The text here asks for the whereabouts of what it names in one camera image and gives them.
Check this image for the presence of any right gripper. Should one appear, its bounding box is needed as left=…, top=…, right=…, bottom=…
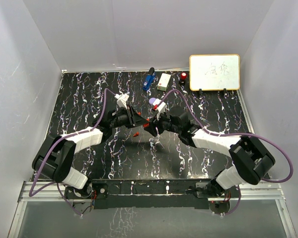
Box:
left=145, top=109, right=181, bottom=136

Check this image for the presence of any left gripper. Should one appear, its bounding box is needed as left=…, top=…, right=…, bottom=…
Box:
left=110, top=106, right=148, bottom=129

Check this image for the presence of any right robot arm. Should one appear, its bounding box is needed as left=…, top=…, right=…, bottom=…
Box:
left=144, top=113, right=276, bottom=197

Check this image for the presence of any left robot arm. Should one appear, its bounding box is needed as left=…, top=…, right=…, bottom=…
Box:
left=32, top=105, right=148, bottom=198

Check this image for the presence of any blue stapler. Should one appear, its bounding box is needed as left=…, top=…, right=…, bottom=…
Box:
left=143, top=67, right=155, bottom=91

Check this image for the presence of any white and green box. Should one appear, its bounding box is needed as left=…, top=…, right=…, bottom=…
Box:
left=157, top=73, right=171, bottom=91

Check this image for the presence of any red button device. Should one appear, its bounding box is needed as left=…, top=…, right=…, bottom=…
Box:
left=179, top=72, right=187, bottom=84

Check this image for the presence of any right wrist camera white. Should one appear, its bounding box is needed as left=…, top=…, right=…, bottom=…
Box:
left=153, top=102, right=166, bottom=120

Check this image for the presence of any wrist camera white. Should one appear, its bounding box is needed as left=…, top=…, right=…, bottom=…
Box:
left=114, top=94, right=129, bottom=109
left=153, top=102, right=166, bottom=120

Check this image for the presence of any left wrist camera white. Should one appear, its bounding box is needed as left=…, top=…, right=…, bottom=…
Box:
left=114, top=94, right=129, bottom=109

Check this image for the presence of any white whiteboard with wooden frame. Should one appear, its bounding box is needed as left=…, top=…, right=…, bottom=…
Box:
left=189, top=54, right=240, bottom=91

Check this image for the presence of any aluminium frame rail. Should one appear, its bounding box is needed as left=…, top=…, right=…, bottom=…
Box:
left=8, top=182, right=297, bottom=238

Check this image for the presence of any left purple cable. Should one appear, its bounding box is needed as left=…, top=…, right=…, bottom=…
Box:
left=29, top=88, right=120, bottom=216

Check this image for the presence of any purple cable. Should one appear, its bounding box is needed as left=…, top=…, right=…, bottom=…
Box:
left=153, top=89, right=294, bottom=215
left=29, top=88, right=120, bottom=216

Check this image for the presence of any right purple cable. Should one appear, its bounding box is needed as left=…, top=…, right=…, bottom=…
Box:
left=153, top=89, right=294, bottom=215

